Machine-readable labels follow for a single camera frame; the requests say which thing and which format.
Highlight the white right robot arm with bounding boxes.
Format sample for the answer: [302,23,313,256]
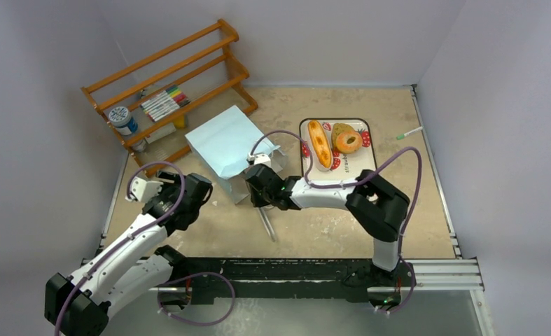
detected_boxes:
[244,164,412,285]

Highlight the long orange fake bread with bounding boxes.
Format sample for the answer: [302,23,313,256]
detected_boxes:
[307,120,333,171]

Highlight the white blue paper bag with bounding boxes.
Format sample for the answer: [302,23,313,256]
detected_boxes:
[186,105,263,204]

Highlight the white flat box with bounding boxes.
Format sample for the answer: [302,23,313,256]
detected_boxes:
[145,123,176,144]

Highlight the metal kitchen tongs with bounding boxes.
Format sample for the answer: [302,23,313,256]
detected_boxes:
[257,208,277,242]

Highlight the round orange fake bun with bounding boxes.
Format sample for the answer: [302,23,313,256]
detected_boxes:
[335,131,363,154]

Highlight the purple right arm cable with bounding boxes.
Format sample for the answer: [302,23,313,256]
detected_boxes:
[249,129,424,260]

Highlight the yellow small bottle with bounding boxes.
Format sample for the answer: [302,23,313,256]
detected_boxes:
[172,115,188,129]

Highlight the blue lid white jar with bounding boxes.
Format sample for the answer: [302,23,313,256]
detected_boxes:
[108,106,138,136]

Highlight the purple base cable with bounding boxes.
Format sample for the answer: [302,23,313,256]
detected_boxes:
[156,272,236,328]
[372,259,420,316]

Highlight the white strawberry enamel tray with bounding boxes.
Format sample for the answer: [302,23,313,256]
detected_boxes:
[298,118,377,184]

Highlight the brown fake bread slice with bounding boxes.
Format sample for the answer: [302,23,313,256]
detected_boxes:
[330,122,356,150]

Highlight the orange wooden shelf rack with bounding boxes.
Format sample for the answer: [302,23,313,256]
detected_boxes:
[81,19,258,166]

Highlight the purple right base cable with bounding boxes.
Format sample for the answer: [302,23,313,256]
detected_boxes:
[372,259,420,316]

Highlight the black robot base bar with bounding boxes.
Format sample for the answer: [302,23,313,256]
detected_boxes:
[159,257,417,315]

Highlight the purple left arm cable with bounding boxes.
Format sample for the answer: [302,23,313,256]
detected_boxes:
[52,160,187,336]

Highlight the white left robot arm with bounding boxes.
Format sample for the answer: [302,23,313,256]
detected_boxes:
[44,173,213,335]

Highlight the set of coloured markers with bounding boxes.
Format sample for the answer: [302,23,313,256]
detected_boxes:
[140,85,190,122]

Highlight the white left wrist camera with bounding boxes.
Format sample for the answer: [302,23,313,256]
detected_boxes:
[125,177,163,203]

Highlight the green cap white marker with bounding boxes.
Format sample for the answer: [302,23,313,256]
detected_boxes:
[396,126,423,140]

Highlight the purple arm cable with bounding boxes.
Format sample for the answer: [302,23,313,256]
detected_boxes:
[52,160,187,336]
[249,129,424,260]

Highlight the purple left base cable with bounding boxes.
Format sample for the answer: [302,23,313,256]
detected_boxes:
[156,272,236,328]

